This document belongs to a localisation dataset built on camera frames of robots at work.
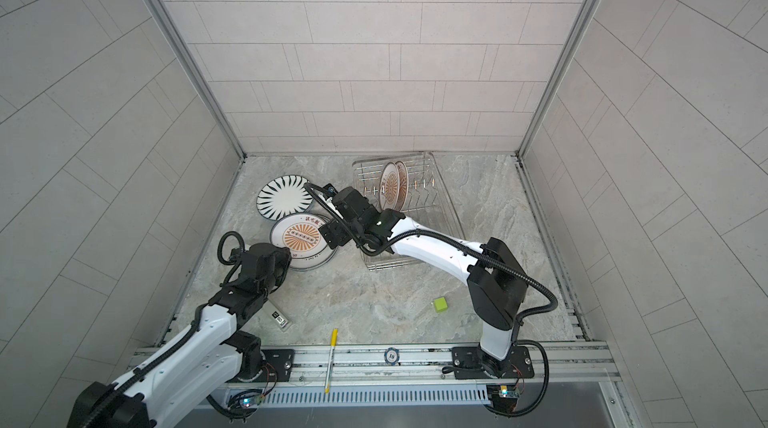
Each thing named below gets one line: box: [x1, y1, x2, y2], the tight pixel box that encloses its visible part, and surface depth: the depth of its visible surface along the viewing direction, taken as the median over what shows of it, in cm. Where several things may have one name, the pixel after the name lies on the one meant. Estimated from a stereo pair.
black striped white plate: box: [256, 175, 313, 221], surface depth 104 cm
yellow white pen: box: [324, 328, 339, 394], surface depth 75 cm
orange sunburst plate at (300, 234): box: [270, 213, 338, 270], surface depth 88 cm
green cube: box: [433, 296, 449, 313], surface depth 81 cm
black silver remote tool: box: [271, 310, 292, 332], surface depth 77 cm
